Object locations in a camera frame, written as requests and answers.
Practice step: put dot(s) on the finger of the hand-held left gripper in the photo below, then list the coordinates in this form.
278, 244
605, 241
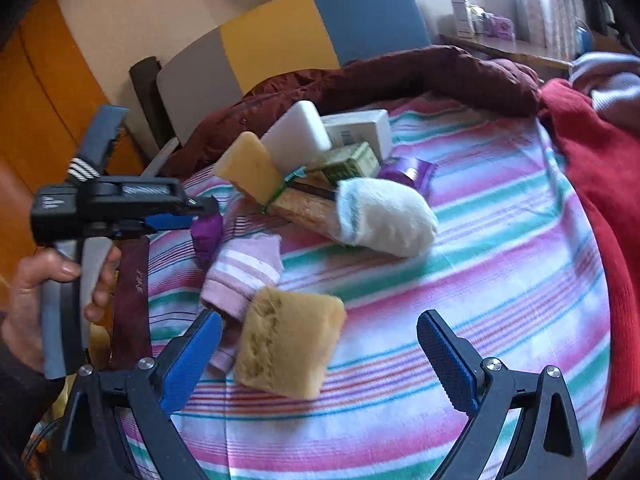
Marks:
167, 223
202, 203

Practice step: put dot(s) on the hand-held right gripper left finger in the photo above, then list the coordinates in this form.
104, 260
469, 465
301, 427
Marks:
192, 360

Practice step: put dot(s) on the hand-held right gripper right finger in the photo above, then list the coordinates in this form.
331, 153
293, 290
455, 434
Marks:
450, 360

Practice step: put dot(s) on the purple snack packet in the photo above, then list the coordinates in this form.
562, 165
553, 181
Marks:
407, 172
207, 237

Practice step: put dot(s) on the large yellow sponge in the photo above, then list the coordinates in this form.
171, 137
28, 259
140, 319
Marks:
285, 345

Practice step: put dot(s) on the green and white box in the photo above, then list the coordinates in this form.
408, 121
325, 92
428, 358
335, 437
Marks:
350, 162

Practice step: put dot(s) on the person's left forearm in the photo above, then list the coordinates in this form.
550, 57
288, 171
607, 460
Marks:
25, 400

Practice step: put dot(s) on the person's left hand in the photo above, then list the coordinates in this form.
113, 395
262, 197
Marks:
25, 305

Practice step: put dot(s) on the tan soap bar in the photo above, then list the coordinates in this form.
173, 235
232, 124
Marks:
247, 165

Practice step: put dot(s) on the pink striped sock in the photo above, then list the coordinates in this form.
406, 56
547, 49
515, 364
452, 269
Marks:
245, 265

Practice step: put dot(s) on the striped bed sheet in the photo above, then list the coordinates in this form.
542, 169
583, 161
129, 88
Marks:
490, 270

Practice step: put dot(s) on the cracker packet with green edge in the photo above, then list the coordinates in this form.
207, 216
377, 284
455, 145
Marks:
305, 210

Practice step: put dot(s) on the white foam sponge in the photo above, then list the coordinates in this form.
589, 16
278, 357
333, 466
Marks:
295, 135

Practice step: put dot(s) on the orange wooden cabinet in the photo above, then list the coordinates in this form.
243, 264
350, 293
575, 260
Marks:
45, 100

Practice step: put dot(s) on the black chair back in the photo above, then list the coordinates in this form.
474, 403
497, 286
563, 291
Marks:
145, 95

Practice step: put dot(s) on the white fluffy sock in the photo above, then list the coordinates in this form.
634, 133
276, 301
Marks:
390, 220

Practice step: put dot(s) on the white cardboard box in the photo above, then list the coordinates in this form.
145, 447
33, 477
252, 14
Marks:
357, 130

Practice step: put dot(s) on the grey yellow blue headboard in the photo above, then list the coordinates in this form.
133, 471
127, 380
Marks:
280, 35

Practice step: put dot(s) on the maroon padded jacket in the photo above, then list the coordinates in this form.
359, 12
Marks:
375, 75

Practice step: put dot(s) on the red knitted sweater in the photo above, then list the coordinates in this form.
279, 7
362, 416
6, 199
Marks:
605, 200

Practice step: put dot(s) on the wooden side table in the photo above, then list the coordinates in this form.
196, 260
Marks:
505, 47

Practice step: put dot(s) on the white and lilac sweater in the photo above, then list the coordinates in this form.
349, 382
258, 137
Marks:
610, 85

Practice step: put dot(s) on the tall white box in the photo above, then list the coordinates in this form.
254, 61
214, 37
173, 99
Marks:
461, 12

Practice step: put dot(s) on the small purple box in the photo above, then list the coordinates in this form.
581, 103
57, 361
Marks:
503, 26

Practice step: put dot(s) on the sheer window curtain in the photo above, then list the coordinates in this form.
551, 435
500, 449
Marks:
550, 5

